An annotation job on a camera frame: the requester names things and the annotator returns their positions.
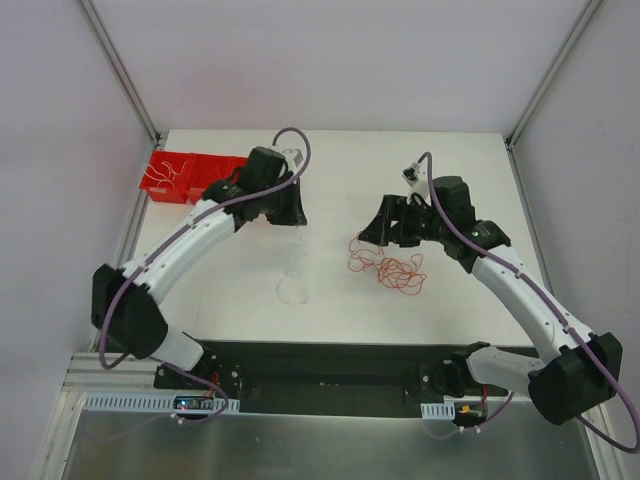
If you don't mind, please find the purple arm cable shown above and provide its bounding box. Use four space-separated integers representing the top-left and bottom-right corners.
417 152 640 454
97 127 314 370

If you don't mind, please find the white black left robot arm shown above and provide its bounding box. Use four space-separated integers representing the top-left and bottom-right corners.
91 147 308 389

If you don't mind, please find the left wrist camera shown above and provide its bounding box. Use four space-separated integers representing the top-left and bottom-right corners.
281 148 305 171

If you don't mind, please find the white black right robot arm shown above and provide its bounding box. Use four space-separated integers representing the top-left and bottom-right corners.
358 176 623 425

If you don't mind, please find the white slotted cable duct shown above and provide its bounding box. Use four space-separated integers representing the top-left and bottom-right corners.
420 402 456 421
85 393 240 415

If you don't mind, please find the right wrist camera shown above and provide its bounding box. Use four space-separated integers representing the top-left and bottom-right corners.
402 160 430 200

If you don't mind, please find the aluminium front rail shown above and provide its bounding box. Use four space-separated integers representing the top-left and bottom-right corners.
62 352 159 392

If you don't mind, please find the aluminium frame post right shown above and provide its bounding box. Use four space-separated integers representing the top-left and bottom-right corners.
505 0 606 151

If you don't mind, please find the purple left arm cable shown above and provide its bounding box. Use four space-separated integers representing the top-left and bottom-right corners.
97 127 314 370

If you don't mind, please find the orange cable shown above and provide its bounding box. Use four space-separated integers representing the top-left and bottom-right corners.
347 235 429 297

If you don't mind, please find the white slotted cable duct right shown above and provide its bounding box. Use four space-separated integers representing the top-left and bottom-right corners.
420 402 456 421

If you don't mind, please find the red plastic bin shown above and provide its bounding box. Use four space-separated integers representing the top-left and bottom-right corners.
139 150 247 204

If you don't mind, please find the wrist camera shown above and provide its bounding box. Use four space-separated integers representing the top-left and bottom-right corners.
402 160 430 200
281 148 305 171

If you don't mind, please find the aluminium frame post left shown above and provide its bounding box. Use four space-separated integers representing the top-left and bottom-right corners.
75 0 161 147

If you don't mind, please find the aluminium frame post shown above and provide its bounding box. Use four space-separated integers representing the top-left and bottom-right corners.
505 0 606 151
75 0 161 147

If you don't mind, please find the white slotted cable duct left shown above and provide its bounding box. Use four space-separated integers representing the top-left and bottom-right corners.
85 393 240 415

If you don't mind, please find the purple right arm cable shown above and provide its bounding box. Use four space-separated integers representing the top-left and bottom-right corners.
417 152 640 454

